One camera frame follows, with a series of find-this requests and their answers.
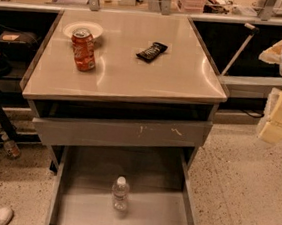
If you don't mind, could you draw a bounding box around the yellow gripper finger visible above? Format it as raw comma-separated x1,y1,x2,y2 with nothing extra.
257,87,282,144
258,40,282,65

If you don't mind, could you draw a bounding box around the clear plastic water bottle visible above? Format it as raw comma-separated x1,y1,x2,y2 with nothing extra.
112,176,130,212

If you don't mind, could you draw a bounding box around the closed grey top drawer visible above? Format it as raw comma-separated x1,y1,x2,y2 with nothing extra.
32,117,212,147

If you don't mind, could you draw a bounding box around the grey drawer cabinet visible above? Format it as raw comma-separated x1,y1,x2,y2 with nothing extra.
21,9,227,165

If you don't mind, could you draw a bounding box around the open grey middle drawer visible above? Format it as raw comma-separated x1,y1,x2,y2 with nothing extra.
45,146,198,225

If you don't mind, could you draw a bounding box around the bottle on floor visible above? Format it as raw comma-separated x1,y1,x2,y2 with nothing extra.
2,134,20,159

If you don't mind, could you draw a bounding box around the white pole with black tip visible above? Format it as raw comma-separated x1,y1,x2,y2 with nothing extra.
221,23,259,76

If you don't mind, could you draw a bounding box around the black snack bar wrapper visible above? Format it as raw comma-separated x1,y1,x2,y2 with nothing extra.
136,42,168,63

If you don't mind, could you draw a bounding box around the white paper plate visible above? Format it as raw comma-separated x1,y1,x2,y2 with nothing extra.
62,21,103,39

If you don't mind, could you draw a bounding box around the orange soda can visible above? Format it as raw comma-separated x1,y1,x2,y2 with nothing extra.
71,29,95,72

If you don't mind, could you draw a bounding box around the black bag on shelf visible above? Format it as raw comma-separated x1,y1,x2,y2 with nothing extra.
0,31,39,62

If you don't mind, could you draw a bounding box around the black floor cable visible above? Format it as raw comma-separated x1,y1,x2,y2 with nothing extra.
240,108,266,119

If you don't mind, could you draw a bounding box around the grey metal bracket right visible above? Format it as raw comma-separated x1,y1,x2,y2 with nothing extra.
258,0,276,21

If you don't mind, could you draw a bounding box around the grey metal bracket middle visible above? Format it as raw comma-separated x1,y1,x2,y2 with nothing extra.
161,0,172,16

